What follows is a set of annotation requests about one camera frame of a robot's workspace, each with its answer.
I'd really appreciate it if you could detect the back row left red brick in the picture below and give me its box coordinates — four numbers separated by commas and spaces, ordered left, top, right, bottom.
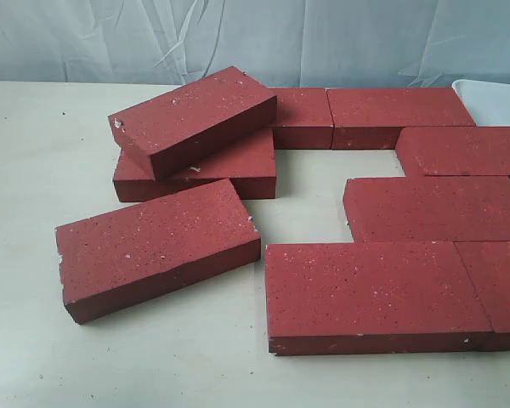
271, 87, 334, 150

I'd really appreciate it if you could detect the front row large red brick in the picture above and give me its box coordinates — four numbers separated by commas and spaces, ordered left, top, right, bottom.
264, 241, 493, 355

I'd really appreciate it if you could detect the back row right red brick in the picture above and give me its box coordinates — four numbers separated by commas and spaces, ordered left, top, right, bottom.
326, 88, 475, 150

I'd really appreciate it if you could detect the second row right red brick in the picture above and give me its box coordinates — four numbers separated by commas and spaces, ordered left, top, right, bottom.
395, 127, 510, 178

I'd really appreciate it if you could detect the third row red brick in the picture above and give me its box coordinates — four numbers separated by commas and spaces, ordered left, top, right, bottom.
343, 176, 510, 242

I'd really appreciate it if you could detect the white plastic backdrop sheet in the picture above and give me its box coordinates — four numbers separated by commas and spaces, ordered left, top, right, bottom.
0, 1, 510, 87

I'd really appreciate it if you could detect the white plastic tray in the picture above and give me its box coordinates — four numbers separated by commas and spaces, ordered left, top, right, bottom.
451, 79, 510, 126

